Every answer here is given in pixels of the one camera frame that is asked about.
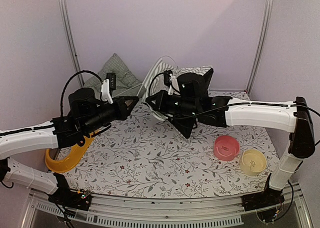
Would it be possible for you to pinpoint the right aluminium corner post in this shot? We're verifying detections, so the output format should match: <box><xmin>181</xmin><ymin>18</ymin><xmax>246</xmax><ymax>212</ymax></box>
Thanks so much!
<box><xmin>246</xmin><ymin>0</ymin><xmax>274</xmax><ymax>95</ymax></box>

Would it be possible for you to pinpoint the cream pet bowl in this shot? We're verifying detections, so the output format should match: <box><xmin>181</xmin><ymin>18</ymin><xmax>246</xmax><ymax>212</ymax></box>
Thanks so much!
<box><xmin>239</xmin><ymin>149</ymin><xmax>267</xmax><ymax>176</ymax></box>

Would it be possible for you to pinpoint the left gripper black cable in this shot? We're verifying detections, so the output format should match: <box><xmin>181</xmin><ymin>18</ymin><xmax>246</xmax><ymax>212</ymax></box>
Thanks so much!
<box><xmin>59</xmin><ymin>70</ymin><xmax>105</xmax><ymax>118</ymax></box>

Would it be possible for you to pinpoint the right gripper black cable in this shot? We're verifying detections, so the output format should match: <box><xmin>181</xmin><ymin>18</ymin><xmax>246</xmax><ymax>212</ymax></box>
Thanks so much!
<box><xmin>148</xmin><ymin>72</ymin><xmax>181</xmax><ymax>98</ymax></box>

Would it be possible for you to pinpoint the green checkered cushion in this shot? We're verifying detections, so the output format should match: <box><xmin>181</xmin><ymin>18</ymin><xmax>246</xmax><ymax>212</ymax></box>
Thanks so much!
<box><xmin>97</xmin><ymin>53</ymin><xmax>146</xmax><ymax>98</ymax></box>

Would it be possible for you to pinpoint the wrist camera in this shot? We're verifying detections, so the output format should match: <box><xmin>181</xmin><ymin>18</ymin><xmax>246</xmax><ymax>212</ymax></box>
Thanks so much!
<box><xmin>163</xmin><ymin>70</ymin><xmax>174</xmax><ymax>95</ymax></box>
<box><xmin>101</xmin><ymin>72</ymin><xmax>116</xmax><ymax>104</ymax></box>

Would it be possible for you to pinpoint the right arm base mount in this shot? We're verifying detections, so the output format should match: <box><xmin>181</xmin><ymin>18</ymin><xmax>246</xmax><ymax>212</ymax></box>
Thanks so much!
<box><xmin>241</xmin><ymin>182</ymin><xmax>285</xmax><ymax>211</ymax></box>

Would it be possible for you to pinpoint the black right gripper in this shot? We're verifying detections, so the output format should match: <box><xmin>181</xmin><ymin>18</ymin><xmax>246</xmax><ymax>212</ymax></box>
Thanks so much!
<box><xmin>144</xmin><ymin>93</ymin><xmax>198</xmax><ymax>120</ymax></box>

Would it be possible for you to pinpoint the green striped pet tent fabric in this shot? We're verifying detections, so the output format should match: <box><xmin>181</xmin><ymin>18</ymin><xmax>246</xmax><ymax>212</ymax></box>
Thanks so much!
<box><xmin>142</xmin><ymin>59</ymin><xmax>214</xmax><ymax>121</ymax></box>

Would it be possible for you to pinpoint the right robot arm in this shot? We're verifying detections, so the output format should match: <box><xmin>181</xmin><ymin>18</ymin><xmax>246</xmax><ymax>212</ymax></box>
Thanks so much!
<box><xmin>145</xmin><ymin>69</ymin><xmax>316</xmax><ymax>206</ymax></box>

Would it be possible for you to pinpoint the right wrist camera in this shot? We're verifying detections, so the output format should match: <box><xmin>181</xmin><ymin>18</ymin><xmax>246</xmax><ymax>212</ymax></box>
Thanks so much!
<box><xmin>163</xmin><ymin>70</ymin><xmax>174</xmax><ymax>95</ymax></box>

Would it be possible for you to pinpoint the pink pet bowl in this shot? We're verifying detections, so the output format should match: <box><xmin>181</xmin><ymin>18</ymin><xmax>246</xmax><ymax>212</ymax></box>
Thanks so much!
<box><xmin>213</xmin><ymin>135</ymin><xmax>240</xmax><ymax>161</ymax></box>

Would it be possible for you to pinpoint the aluminium corner post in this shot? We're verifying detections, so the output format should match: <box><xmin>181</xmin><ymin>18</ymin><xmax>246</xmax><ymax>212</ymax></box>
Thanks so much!
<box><xmin>58</xmin><ymin>0</ymin><xmax>81</xmax><ymax>73</ymax></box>
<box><xmin>246</xmin><ymin>0</ymin><xmax>274</xmax><ymax>95</ymax></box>

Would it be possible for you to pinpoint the front aluminium rail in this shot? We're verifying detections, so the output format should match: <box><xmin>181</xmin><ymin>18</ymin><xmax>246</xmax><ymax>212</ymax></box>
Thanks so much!
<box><xmin>21</xmin><ymin>182</ymin><xmax>313</xmax><ymax>228</ymax></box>

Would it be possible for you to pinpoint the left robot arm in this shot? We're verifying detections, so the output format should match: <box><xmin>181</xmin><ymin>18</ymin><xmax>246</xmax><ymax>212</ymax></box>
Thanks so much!
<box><xmin>0</xmin><ymin>88</ymin><xmax>139</xmax><ymax>205</ymax></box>

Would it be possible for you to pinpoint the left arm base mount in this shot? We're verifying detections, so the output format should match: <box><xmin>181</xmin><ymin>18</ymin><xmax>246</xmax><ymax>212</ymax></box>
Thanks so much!
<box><xmin>48</xmin><ymin>173</ymin><xmax>92</xmax><ymax>211</ymax></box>

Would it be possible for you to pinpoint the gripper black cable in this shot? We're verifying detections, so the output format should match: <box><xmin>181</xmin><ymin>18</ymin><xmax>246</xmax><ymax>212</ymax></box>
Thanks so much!
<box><xmin>59</xmin><ymin>70</ymin><xmax>105</xmax><ymax>118</ymax></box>
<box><xmin>148</xmin><ymin>72</ymin><xmax>181</xmax><ymax>98</ymax></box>

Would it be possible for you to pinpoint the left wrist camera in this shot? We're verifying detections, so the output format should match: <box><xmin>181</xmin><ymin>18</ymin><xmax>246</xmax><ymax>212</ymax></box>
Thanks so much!
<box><xmin>101</xmin><ymin>72</ymin><xmax>116</xmax><ymax>104</ymax></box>

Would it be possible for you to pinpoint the left aluminium corner post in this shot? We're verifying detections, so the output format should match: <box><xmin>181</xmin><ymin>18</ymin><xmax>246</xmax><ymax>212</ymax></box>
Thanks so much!
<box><xmin>58</xmin><ymin>0</ymin><xmax>81</xmax><ymax>73</ymax></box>

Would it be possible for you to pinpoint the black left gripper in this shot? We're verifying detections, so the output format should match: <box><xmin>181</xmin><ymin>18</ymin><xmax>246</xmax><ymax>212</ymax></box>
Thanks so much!
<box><xmin>82</xmin><ymin>94</ymin><xmax>138</xmax><ymax>133</ymax></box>

